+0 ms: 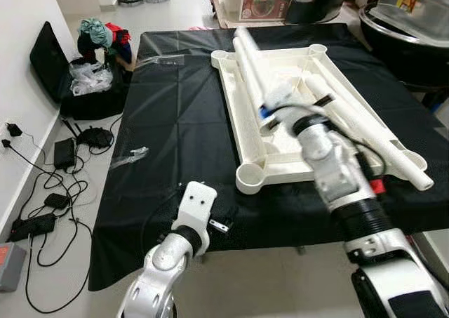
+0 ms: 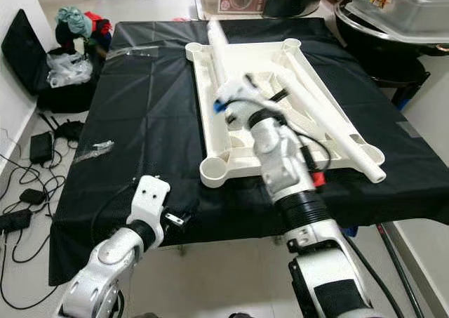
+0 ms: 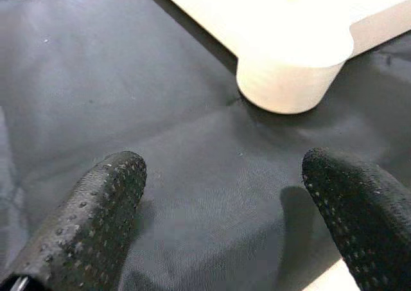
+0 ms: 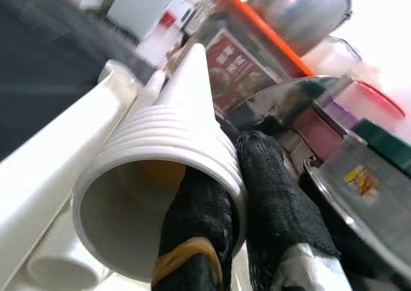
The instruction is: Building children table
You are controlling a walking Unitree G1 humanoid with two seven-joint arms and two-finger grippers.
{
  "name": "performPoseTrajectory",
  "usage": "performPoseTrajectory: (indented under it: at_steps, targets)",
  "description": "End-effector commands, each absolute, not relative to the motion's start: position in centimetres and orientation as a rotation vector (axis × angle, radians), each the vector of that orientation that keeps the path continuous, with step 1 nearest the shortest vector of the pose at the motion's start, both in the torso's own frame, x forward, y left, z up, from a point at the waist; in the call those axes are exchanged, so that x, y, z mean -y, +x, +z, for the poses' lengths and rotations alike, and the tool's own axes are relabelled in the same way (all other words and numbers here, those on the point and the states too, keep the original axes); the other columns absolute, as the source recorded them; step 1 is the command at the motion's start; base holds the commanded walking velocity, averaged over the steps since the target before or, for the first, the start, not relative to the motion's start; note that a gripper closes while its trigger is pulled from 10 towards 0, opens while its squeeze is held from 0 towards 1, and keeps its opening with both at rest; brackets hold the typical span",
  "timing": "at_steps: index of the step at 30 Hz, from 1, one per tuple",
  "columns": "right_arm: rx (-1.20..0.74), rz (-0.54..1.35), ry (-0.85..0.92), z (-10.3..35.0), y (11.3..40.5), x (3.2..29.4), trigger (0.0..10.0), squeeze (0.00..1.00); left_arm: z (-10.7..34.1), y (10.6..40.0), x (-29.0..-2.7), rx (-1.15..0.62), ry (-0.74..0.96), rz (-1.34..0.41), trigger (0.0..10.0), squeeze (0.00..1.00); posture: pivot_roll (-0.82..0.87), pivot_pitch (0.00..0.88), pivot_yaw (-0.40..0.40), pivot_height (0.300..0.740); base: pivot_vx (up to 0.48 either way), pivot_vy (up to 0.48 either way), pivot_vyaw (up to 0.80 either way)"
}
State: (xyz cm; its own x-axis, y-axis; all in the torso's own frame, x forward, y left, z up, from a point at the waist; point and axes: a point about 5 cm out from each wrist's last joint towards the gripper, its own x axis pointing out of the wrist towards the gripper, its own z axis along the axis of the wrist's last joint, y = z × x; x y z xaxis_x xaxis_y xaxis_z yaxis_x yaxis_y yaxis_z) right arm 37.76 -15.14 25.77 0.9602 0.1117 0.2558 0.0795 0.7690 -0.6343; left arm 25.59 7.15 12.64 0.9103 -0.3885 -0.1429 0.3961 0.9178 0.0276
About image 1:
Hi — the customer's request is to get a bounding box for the white plastic table top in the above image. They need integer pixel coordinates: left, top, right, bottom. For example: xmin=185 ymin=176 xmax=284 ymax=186
xmin=210 ymin=43 xmax=430 ymax=195

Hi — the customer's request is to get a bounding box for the white plastic table leg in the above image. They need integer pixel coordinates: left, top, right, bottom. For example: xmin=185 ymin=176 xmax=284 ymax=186
xmin=232 ymin=37 xmax=264 ymax=122
xmin=307 ymin=74 xmax=434 ymax=191
xmin=234 ymin=26 xmax=278 ymax=119

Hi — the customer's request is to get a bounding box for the large black round basin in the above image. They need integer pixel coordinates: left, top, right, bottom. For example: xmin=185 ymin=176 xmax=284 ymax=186
xmin=358 ymin=4 xmax=449 ymax=92

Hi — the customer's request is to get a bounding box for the black round pot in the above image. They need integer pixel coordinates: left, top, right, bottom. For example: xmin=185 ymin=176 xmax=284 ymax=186
xmin=284 ymin=0 xmax=346 ymax=25

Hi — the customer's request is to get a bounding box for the clear plastic wrapper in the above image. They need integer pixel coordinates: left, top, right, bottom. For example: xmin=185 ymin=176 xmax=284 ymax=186
xmin=110 ymin=146 xmax=150 ymax=169

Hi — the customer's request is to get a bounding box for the black tablecloth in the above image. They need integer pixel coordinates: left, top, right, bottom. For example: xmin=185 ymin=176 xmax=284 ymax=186
xmin=88 ymin=22 xmax=449 ymax=292

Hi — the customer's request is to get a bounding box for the clear plastic storage box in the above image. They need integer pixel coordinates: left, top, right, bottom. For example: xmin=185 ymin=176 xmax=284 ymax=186
xmin=368 ymin=0 xmax=449 ymax=43

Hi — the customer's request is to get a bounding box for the black router with antennas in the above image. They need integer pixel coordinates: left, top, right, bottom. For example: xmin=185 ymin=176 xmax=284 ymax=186
xmin=62 ymin=118 xmax=114 ymax=155

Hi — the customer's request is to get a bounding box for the small black power adapter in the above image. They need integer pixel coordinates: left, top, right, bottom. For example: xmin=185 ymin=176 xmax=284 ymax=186
xmin=43 ymin=192 xmax=69 ymax=211

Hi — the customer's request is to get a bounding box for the clear plastic film strip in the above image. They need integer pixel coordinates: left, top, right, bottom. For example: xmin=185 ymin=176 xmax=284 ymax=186
xmin=135 ymin=53 xmax=185 ymax=70

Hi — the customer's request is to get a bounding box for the large black power adapter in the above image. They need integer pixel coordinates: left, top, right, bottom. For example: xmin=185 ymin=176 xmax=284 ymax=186
xmin=53 ymin=138 xmax=77 ymax=171

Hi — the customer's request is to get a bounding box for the black power strip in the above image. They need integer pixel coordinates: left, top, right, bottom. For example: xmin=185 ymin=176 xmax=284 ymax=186
xmin=10 ymin=213 xmax=58 ymax=242

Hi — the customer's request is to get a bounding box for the crumpled clear plastic bag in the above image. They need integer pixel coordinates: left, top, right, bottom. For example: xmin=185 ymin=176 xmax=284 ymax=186
xmin=69 ymin=60 xmax=114 ymax=96

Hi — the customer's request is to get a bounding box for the grey box with red label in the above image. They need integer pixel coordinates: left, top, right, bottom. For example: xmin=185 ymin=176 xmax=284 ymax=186
xmin=0 ymin=241 xmax=27 ymax=293

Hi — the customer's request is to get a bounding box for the red garment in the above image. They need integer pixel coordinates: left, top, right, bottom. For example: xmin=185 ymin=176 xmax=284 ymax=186
xmin=105 ymin=23 xmax=132 ymax=46

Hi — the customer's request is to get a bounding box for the teal cloth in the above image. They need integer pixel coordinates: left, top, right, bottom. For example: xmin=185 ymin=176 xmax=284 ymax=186
xmin=77 ymin=18 xmax=113 ymax=50

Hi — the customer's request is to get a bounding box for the black fabric bag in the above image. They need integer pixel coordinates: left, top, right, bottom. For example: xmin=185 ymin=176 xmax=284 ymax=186
xmin=29 ymin=21 xmax=134 ymax=121

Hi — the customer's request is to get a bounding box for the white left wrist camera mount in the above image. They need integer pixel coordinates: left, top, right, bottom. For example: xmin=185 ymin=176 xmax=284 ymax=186
xmin=175 ymin=181 xmax=218 ymax=247

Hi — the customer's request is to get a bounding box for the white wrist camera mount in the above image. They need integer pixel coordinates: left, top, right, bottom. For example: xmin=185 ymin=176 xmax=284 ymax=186
xmin=267 ymin=81 xmax=304 ymax=122
xmin=175 ymin=181 xmax=218 ymax=247

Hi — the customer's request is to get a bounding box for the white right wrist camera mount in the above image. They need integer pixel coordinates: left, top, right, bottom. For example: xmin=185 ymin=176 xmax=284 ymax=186
xmin=267 ymin=81 xmax=304 ymax=122

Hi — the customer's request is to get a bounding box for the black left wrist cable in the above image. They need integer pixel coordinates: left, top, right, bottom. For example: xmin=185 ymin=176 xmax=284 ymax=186
xmin=140 ymin=189 xmax=185 ymax=259

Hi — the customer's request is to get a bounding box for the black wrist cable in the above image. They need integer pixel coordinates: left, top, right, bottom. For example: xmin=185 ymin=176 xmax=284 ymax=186
xmin=140 ymin=189 xmax=185 ymax=259
xmin=260 ymin=104 xmax=388 ymax=196

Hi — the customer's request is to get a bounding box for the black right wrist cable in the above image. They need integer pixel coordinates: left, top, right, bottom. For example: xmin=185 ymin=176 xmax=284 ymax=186
xmin=260 ymin=104 xmax=388 ymax=196

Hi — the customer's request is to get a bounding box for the black floor cable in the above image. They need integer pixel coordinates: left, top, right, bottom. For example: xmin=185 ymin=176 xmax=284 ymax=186
xmin=25 ymin=213 xmax=95 ymax=314

